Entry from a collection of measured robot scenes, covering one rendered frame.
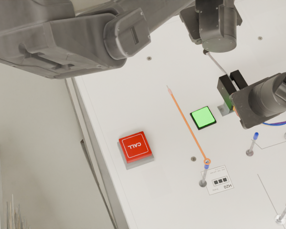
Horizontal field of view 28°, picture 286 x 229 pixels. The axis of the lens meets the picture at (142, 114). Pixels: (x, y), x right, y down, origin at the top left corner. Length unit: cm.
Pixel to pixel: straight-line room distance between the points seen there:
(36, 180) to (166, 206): 129
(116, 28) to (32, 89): 161
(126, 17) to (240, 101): 44
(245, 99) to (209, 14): 16
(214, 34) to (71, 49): 44
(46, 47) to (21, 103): 166
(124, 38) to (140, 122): 57
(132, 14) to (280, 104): 36
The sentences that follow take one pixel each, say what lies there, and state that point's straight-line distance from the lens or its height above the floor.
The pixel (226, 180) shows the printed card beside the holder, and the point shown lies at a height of 117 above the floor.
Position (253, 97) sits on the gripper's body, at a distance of 96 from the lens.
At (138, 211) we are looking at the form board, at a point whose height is 117.
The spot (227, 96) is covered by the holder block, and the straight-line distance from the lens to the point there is 108.
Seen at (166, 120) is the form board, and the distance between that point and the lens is 113.
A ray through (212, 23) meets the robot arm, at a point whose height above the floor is 121.
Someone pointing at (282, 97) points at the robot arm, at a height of 132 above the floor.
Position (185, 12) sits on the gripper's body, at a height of 107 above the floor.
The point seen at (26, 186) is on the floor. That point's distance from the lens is 231.
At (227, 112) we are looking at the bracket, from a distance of 115.
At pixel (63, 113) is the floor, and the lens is 220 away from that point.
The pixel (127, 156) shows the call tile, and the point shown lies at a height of 112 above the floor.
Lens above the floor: 206
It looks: 65 degrees down
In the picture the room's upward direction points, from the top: 143 degrees clockwise
